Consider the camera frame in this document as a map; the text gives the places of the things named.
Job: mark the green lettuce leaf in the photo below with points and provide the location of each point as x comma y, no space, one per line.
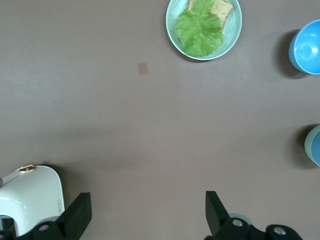
197,32

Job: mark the pale green plate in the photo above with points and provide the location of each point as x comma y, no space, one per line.
232,32

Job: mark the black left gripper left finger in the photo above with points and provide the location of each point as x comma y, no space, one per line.
75,220

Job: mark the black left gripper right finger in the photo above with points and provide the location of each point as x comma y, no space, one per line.
217,220

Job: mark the white toaster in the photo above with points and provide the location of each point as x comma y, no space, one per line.
32,195

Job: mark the bread slice with crust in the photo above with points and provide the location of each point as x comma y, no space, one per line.
223,11

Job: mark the brown tape patch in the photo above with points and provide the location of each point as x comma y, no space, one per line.
142,68

